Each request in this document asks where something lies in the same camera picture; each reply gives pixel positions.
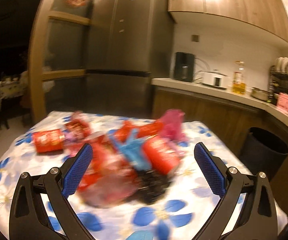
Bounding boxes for wooden lower cabinets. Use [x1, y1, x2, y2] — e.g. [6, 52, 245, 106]
[152, 86, 288, 215]

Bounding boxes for red plastic bag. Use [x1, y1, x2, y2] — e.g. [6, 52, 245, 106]
[114, 120, 164, 142]

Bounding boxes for wooden upper cabinets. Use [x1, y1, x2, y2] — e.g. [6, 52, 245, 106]
[168, 0, 288, 47]

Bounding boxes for wooden cabinets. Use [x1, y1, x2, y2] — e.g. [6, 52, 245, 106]
[168, 0, 288, 47]
[152, 86, 288, 215]

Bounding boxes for wooden glass door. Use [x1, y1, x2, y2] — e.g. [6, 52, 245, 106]
[28, 0, 93, 122]

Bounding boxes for black trash bin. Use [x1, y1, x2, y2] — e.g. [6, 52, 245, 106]
[239, 127, 288, 180]

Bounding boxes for black plastic bag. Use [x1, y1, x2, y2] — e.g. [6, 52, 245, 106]
[134, 169, 173, 205]

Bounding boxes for blue floral tablecloth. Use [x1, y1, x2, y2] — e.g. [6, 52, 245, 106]
[0, 110, 288, 240]

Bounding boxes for steel bowl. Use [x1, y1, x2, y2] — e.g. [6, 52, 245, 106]
[250, 87, 269, 102]

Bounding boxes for dark steel refrigerator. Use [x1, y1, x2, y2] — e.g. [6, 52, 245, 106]
[85, 0, 174, 118]

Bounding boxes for pink utensil holder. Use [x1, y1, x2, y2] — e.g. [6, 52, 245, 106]
[277, 93, 288, 112]

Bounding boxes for black dish rack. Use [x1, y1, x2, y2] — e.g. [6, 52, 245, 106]
[267, 57, 288, 106]

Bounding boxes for red snack wrapper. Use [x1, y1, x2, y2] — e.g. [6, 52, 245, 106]
[64, 112, 91, 140]

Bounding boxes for clear red plastic packaging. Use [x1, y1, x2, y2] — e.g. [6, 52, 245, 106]
[76, 134, 139, 207]

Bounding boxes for blue disposable glove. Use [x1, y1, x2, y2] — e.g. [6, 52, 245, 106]
[109, 128, 152, 171]

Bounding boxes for white slow cooker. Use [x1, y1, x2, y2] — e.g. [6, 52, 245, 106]
[201, 71, 229, 90]

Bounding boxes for cooking oil bottle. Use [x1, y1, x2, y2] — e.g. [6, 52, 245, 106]
[232, 61, 246, 95]

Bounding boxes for pink plastic bag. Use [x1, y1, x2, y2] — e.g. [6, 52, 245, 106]
[159, 109, 186, 142]

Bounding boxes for wall socket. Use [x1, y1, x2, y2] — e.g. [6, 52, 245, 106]
[191, 35, 199, 42]

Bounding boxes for red paper cup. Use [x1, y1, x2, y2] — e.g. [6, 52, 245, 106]
[142, 135, 180, 177]
[32, 129, 65, 153]

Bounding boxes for black air fryer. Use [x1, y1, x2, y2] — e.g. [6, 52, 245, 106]
[173, 52, 195, 82]

